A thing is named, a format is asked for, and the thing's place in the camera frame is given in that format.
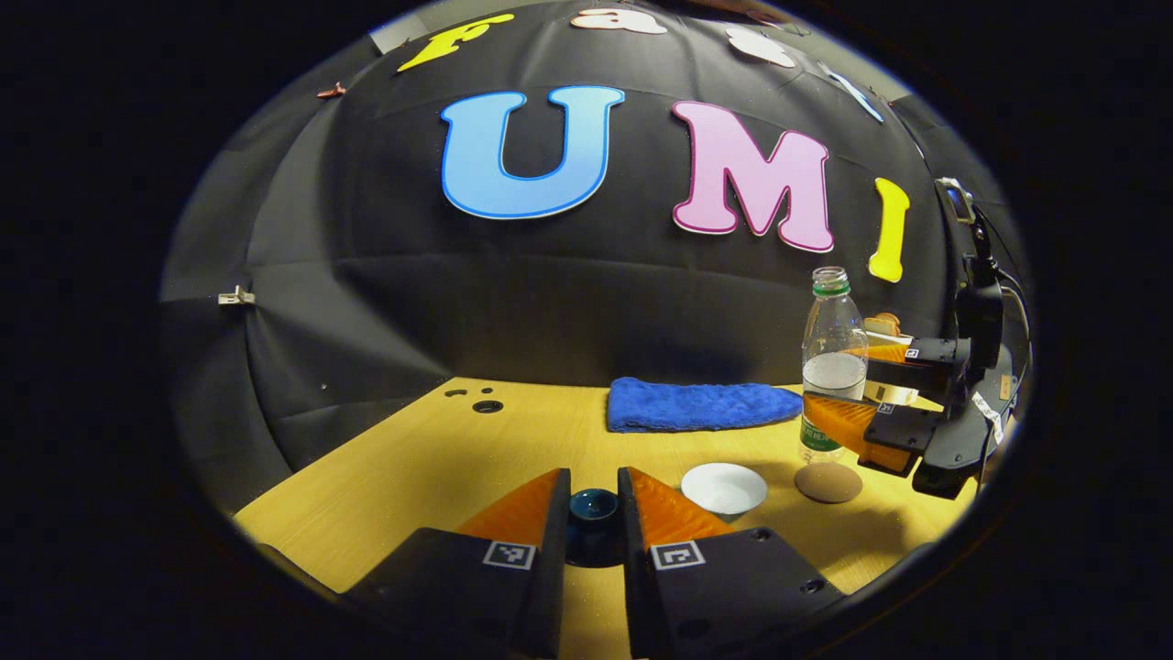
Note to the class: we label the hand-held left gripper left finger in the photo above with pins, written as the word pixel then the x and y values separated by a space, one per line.
pixel 553 568

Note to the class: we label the clear plastic water bottle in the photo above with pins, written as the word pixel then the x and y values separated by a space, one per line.
pixel 832 339

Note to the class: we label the toast bread slice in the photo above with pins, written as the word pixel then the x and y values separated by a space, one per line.
pixel 884 323

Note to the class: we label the silver metal clip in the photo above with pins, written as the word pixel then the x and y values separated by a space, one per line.
pixel 236 297

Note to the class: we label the blue towel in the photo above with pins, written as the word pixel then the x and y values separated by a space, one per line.
pixel 696 405

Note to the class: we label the round brown coaster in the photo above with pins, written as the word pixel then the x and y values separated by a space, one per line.
pixel 827 483

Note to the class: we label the dark blue teacup lid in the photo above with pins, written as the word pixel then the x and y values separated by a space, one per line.
pixel 594 506

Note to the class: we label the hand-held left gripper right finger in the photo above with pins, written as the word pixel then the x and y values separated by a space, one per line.
pixel 634 577

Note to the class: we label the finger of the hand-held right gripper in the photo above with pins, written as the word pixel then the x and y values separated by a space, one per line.
pixel 930 367
pixel 907 426

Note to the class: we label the copper backdrop clip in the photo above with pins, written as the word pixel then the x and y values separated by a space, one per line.
pixel 332 91

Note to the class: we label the black backdrop cloth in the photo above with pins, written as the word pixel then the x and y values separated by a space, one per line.
pixel 550 302

